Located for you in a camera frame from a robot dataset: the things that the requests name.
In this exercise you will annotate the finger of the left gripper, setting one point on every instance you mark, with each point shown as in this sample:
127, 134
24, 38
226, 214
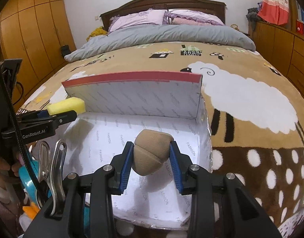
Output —
43, 114

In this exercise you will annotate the dark wooden headboard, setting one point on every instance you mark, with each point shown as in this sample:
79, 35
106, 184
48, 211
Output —
207, 6

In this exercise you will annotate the wooden dresser cabinet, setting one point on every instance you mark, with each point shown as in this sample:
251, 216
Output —
283, 49

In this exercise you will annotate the black bag on wardrobe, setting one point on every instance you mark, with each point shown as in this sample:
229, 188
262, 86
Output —
65, 50

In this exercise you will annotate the dark clothes pile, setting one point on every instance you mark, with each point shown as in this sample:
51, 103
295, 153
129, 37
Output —
253, 17

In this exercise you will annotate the brown polka dot blanket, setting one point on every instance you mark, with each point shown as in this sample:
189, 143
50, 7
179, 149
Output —
255, 115

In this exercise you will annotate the orange fabric flower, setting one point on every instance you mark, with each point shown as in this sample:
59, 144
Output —
32, 210

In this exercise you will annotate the yellow knitted cloth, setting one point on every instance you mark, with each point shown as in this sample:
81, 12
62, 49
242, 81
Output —
100, 31

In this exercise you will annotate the red cup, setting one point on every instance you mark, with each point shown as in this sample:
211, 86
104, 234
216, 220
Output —
299, 27

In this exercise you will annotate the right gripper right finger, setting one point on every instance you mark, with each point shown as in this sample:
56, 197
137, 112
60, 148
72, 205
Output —
175, 157

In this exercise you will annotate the beige makeup sponge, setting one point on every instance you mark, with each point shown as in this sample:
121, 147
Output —
151, 151

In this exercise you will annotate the metal spring clip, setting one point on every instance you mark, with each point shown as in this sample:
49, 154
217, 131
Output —
50, 173

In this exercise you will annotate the yellow sponge block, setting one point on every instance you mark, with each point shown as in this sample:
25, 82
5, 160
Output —
69, 104

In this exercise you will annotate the left lilac pillow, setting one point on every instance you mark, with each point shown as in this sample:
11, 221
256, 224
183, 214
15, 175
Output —
151, 16

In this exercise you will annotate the teal alarm clock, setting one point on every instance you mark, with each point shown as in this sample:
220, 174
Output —
27, 181

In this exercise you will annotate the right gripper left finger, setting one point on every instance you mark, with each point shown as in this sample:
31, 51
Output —
126, 160

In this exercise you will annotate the grey duvet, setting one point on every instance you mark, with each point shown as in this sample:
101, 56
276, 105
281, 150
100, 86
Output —
148, 34

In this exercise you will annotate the pink cardboard shoe box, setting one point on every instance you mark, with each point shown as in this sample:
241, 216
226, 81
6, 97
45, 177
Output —
150, 109

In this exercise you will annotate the person's left hand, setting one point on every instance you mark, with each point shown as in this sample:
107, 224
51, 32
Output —
6, 167

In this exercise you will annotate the wooden wardrobe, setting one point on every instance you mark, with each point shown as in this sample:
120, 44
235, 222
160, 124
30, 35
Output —
34, 31

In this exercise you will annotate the lilac pillow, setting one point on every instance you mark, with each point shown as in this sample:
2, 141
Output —
191, 17
151, 16

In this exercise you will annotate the white red curtain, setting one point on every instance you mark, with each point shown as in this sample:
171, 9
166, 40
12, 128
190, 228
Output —
275, 11

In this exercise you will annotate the right lilac pillow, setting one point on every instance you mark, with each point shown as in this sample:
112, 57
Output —
191, 17

